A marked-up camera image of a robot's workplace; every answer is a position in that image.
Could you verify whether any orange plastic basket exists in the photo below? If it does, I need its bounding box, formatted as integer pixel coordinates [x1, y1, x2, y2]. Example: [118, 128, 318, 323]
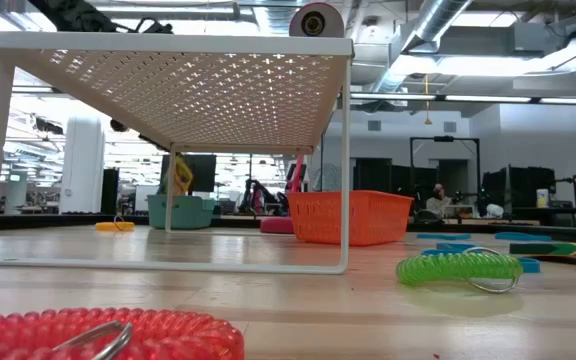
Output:
[286, 190, 415, 248]

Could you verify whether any teal plastic basket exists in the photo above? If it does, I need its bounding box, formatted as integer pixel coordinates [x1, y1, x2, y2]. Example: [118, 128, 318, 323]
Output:
[146, 194, 217, 231]

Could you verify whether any green spiral coil keychain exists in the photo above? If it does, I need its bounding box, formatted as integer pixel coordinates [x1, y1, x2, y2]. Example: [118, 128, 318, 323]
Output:
[395, 246, 525, 295]

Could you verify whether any yellow spiral coil keychain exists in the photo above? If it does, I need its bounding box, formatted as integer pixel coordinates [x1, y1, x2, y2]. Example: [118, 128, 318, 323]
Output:
[94, 215, 136, 233]

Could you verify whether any orange spiral coil keychain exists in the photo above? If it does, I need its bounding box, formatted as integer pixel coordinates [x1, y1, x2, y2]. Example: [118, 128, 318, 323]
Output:
[0, 307, 246, 360]

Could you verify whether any red desk lamp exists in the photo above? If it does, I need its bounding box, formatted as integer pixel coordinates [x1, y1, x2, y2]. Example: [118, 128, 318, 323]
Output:
[260, 2, 345, 235]

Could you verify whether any black computer monitor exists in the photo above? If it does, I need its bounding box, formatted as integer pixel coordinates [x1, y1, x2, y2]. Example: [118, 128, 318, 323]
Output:
[159, 153, 218, 194]

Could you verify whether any long ceiling strip light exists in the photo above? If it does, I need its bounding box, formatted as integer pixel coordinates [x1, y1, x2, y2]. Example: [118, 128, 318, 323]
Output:
[350, 92, 576, 106]

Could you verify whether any person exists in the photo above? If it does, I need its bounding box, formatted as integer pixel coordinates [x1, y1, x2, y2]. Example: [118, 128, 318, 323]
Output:
[426, 182, 453, 219]

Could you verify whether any black tall cabinet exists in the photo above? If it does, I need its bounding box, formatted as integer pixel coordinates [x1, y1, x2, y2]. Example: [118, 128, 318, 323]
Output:
[100, 168, 120, 215]

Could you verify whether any white perforated metal shelf riser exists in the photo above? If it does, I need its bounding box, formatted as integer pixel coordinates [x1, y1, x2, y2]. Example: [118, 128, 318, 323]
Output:
[0, 28, 355, 276]

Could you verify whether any black equipment cabinet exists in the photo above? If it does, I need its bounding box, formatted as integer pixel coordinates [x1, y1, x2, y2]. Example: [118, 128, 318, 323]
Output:
[481, 166, 557, 209]

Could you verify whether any yellow hanging cord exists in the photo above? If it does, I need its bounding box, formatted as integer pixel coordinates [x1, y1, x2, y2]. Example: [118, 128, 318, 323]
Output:
[423, 74, 433, 126]

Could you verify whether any black metal gantry frame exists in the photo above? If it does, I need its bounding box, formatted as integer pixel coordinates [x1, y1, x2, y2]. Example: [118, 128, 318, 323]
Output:
[409, 135, 482, 206]

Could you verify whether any silver ceiling air duct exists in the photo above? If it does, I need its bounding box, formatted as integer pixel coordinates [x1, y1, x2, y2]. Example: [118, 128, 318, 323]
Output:
[367, 0, 474, 96]

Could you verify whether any black aluminium table frame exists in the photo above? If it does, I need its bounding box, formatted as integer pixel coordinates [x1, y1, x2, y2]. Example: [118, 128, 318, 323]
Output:
[0, 213, 576, 242]

